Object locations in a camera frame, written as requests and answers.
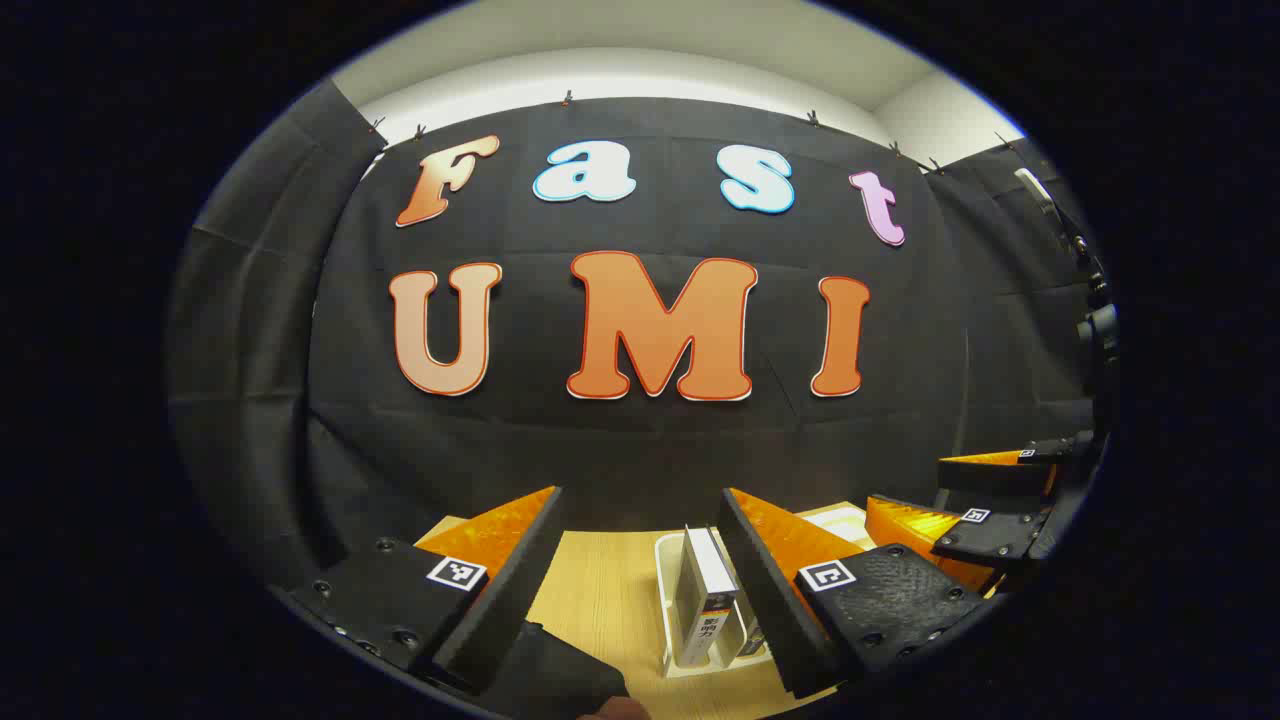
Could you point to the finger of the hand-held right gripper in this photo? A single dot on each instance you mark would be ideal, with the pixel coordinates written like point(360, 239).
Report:
point(990, 478)
point(990, 535)

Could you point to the black schoolbag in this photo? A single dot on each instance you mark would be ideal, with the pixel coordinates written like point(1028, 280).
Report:
point(560, 680)

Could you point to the portrait cover book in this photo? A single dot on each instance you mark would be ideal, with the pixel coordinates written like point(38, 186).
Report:
point(705, 600)

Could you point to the white bookshelf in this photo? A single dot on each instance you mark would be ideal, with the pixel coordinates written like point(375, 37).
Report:
point(665, 590)

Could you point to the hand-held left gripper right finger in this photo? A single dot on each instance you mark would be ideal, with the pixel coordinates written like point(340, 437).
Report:
point(778, 600)

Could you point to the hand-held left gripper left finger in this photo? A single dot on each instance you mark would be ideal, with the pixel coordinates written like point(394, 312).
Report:
point(505, 590)

